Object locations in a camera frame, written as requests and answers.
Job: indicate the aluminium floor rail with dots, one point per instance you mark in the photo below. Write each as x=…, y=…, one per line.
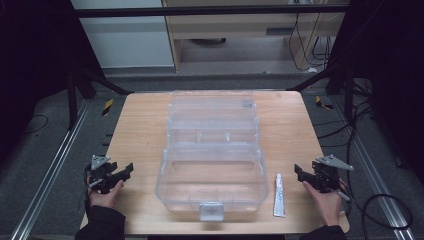
x=376, y=180
x=50, y=173

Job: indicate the black curtain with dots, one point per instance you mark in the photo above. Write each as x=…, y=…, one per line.
x=36, y=66
x=393, y=66

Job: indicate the black horizontal bar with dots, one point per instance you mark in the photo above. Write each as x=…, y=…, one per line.
x=206, y=10

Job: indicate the yellow black tape strip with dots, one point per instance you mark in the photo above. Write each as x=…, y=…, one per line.
x=107, y=107
x=321, y=102

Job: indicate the person's right hand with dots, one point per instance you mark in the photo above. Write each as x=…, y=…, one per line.
x=328, y=206

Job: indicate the black metal stand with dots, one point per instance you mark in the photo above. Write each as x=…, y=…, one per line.
x=348, y=96
x=71, y=100

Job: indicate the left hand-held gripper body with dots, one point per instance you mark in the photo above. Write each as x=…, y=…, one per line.
x=101, y=173

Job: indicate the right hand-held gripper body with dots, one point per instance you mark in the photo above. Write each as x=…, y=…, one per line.
x=328, y=175

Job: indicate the white cabinet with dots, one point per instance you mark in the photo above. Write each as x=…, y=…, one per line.
x=126, y=40

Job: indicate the person's left hand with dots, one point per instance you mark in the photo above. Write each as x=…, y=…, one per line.
x=105, y=197

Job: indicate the white tube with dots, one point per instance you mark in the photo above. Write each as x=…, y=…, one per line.
x=279, y=196

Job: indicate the clear plastic storage box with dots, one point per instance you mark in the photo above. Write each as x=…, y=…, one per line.
x=211, y=156

